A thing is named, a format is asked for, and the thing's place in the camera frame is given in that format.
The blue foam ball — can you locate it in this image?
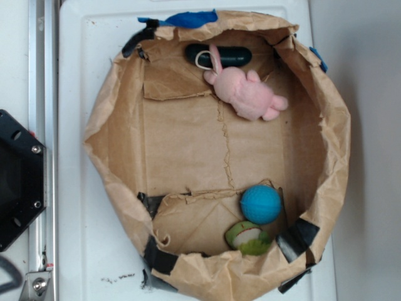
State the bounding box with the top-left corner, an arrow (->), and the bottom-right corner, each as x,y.
240,185 -> 281,224

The white plastic tray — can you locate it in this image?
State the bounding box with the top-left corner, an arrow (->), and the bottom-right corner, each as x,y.
57,0 -> 338,301

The black oblong object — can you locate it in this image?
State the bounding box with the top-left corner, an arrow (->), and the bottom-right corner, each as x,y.
185,44 -> 253,68

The metal corner bracket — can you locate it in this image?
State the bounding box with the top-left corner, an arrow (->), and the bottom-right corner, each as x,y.
19,271 -> 51,301

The blue tape piece right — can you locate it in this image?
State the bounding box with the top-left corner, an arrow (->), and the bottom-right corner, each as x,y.
310,46 -> 328,73

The blue tape strip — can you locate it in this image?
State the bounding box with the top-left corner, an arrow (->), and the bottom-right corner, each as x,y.
157,9 -> 218,29

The green and white plush toy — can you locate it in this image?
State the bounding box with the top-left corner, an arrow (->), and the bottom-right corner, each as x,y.
225,221 -> 272,256

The pink plush bunny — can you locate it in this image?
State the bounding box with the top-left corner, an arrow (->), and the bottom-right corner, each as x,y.
195,45 -> 288,121

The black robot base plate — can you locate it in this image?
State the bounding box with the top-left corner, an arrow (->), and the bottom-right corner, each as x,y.
1,110 -> 46,252

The aluminium extrusion rail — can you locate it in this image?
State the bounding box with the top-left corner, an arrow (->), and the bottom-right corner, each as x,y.
27,0 -> 59,273

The brown paper bag bin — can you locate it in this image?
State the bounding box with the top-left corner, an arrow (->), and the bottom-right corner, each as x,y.
84,11 -> 351,300

